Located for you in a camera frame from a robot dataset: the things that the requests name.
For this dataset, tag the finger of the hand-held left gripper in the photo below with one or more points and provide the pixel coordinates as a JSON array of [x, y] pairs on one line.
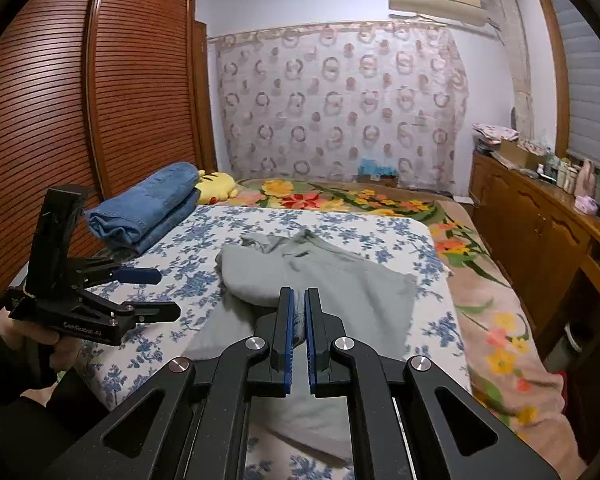
[[137, 275], [155, 311]]

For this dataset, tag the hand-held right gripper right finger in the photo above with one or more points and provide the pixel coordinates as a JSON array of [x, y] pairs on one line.
[[314, 345]]

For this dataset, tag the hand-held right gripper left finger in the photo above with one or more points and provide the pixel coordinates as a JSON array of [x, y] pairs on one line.
[[287, 345]]

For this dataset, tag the grey t-shirt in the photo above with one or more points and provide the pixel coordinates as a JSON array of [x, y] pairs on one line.
[[340, 280]]

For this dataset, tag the person's left forearm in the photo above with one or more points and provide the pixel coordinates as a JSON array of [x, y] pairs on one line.
[[0, 425]]

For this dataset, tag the person's left hand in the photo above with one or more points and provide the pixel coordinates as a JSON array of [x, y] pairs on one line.
[[65, 352]]

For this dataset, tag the blue floral bed sheet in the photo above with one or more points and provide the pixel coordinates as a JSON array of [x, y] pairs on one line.
[[190, 240]]

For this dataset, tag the folded blue jeans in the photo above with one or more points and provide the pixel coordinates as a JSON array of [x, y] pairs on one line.
[[140, 205]]

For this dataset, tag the yellow plush toy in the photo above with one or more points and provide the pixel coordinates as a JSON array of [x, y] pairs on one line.
[[215, 186]]

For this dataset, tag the wooden slatted wardrobe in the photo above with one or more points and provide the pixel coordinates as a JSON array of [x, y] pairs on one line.
[[55, 100]]

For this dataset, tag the small brown box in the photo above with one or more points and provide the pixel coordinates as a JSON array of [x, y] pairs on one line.
[[375, 180]]

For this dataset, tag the floral blue white bed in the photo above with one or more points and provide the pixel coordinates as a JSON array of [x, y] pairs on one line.
[[495, 320]]

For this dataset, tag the blue cloth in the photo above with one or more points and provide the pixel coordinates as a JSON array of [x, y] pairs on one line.
[[375, 166]]

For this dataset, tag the wooden sideboard cabinet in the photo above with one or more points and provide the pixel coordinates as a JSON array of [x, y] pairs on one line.
[[525, 230]]

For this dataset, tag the open cardboard box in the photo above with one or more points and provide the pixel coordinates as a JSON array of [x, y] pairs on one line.
[[517, 155]]

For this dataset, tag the small pink box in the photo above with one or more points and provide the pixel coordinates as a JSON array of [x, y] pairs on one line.
[[586, 205]]

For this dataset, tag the cream lace curtain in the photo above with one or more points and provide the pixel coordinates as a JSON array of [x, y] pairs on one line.
[[517, 60]]

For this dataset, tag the grey window blind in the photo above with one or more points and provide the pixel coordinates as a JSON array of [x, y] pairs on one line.
[[592, 85]]

